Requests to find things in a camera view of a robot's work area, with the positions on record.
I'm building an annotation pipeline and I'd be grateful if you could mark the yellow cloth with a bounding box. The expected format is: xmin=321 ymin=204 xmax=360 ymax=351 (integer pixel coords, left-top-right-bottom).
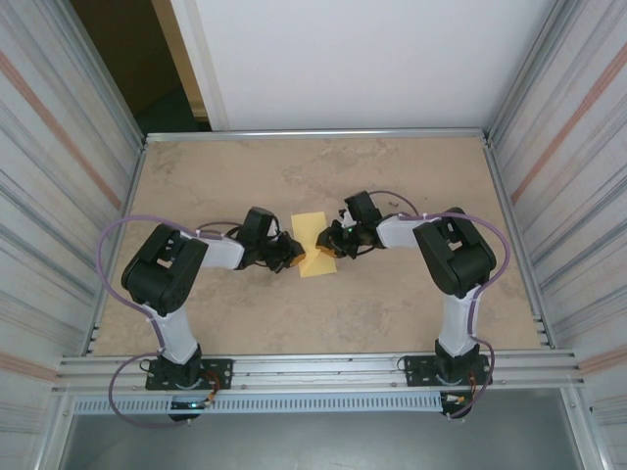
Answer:
xmin=291 ymin=211 xmax=338 ymax=279

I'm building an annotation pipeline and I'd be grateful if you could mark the grey metal shelf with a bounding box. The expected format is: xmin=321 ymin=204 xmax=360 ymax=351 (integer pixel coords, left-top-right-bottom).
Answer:
xmin=58 ymin=391 xmax=589 ymax=470

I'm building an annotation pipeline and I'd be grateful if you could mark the long aluminium table edge rail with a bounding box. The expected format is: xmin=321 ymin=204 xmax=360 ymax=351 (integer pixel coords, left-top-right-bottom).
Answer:
xmin=144 ymin=127 xmax=491 ymax=143

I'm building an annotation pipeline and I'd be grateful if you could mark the wide aluminium mounting rail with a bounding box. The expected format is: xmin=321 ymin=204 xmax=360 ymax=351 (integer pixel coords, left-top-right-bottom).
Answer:
xmin=57 ymin=348 xmax=587 ymax=396

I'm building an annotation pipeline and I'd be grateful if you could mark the aluminium side rail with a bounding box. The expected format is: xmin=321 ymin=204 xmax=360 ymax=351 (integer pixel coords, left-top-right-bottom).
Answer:
xmin=482 ymin=134 xmax=557 ymax=350
xmin=87 ymin=139 xmax=148 ymax=356

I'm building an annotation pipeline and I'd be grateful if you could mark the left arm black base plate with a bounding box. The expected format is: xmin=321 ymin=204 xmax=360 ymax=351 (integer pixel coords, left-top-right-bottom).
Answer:
xmin=145 ymin=357 xmax=234 ymax=392

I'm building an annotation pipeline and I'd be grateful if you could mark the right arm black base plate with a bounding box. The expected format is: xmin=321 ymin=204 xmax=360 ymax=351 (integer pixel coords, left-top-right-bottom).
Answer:
xmin=401 ymin=352 xmax=491 ymax=389

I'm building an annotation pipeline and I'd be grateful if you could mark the grey slotted cable duct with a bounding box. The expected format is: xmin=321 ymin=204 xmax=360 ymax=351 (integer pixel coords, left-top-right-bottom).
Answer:
xmin=72 ymin=394 xmax=445 ymax=415

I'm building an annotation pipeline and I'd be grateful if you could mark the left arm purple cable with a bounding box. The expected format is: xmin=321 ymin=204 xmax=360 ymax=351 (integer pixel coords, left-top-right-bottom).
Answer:
xmin=99 ymin=214 xmax=241 ymax=430

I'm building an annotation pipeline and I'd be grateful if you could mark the white door frame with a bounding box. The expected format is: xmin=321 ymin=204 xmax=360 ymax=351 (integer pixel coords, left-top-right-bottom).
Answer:
xmin=169 ymin=0 xmax=231 ymax=132

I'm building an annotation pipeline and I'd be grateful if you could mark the ribbed translucent enclosure panel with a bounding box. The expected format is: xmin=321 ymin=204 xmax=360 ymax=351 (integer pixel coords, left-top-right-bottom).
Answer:
xmin=489 ymin=0 xmax=627 ymax=432
xmin=0 ymin=0 xmax=146 ymax=432

